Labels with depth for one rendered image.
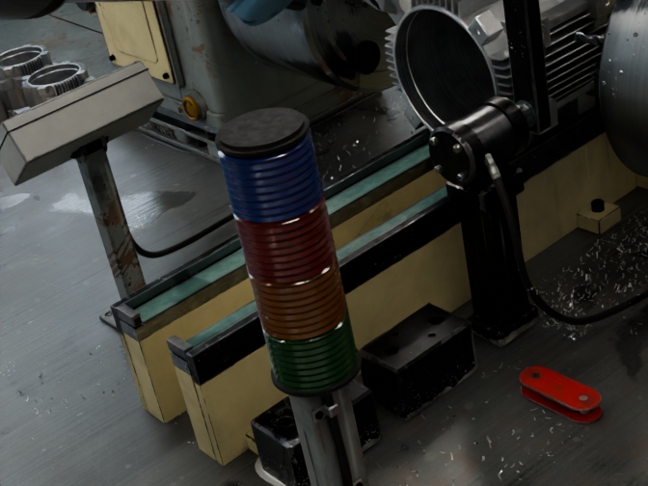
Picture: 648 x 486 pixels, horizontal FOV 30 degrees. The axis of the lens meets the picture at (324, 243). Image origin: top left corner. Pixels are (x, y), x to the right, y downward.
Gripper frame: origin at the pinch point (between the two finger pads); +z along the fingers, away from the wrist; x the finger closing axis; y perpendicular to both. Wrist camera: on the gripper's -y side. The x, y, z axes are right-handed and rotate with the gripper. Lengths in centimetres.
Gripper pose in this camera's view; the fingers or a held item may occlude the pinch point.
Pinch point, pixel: (385, 9)
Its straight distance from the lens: 130.2
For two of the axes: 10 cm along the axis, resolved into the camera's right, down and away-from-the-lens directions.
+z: 5.3, 5.1, 6.7
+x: -6.4, -2.8, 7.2
